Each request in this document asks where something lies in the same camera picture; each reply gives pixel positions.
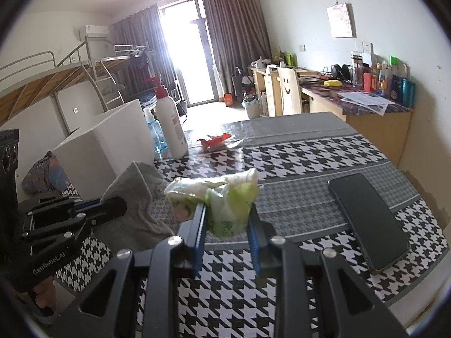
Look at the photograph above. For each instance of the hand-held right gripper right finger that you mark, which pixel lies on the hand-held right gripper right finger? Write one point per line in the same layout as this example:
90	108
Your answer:
254	246

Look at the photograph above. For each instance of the grey cloth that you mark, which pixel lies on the grey cloth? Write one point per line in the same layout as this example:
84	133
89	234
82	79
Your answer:
141	197

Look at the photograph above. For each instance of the white air conditioner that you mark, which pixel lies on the white air conditioner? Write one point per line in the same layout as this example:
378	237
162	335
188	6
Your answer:
94	32

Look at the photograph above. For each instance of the green white plastic bag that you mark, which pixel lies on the green white plastic bag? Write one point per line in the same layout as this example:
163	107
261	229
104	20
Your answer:
225	214

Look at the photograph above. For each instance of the white printed papers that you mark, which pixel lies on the white printed papers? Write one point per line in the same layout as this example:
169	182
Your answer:
366	102

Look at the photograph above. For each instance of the white waste bin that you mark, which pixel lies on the white waste bin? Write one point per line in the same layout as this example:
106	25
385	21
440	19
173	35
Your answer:
252	110

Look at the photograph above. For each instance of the person's left hand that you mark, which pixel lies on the person's left hand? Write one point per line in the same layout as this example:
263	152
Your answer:
44	295

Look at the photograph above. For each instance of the wooden desk with patterned cover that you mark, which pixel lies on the wooden desk with patterned cover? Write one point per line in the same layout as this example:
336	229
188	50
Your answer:
380	130

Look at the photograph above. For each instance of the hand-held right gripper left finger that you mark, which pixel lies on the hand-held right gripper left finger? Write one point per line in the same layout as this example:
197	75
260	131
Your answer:
198	239

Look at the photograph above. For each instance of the brown curtain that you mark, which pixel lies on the brown curtain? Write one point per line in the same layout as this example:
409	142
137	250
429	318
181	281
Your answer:
236	42
137	42

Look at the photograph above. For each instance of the blue orange patterned quilt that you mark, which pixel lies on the blue orange patterned quilt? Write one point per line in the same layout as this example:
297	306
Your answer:
38	172

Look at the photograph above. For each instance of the row of toiletry bottles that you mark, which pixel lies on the row of toiletry bottles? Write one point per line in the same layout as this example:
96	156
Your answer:
394	84

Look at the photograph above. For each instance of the black metal rack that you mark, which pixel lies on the black metal rack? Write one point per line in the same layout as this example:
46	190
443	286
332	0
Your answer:
241	81

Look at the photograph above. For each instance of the wooden chair with smiley face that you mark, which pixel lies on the wooden chair with smiley face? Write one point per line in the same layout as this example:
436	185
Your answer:
289	91

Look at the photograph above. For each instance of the black smartphone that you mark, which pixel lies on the black smartphone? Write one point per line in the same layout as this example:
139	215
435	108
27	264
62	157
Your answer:
366	218

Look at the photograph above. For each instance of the metal bunk bed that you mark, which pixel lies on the metal bunk bed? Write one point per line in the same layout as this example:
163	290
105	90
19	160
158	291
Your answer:
35	81
112	60

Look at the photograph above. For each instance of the yellow object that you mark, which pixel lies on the yellow object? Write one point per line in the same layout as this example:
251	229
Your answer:
332	83

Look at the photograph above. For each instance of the red snack wrapper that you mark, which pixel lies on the red snack wrapper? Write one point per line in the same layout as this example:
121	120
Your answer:
215	141

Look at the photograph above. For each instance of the white foam box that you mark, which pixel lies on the white foam box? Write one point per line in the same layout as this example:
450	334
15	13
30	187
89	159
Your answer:
105	141

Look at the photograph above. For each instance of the pink wall picture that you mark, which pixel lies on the pink wall picture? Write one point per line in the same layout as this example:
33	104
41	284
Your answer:
340	20

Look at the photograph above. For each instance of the glass balcony door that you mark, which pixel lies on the glass balcony door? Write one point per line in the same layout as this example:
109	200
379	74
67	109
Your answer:
186	52

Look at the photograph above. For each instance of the white lotion bottle red pump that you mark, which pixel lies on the white lotion bottle red pump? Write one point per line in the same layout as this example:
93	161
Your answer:
172	126

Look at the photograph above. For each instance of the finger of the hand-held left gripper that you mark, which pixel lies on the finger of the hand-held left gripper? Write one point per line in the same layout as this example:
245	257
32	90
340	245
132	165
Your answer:
60	206
112	209

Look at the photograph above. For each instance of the houndstooth tablecloth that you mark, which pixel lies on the houndstooth tablecloth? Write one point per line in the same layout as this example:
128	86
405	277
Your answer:
299	155

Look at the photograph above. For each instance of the hanging dark clothes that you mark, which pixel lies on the hanging dark clothes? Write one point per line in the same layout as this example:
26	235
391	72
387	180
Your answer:
141	61

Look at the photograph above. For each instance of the clear blue plastic bottle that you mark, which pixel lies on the clear blue plastic bottle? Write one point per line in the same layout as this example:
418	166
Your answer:
155	137

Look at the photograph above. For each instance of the orange bag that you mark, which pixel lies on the orange bag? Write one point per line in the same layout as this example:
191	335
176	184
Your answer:
229	99

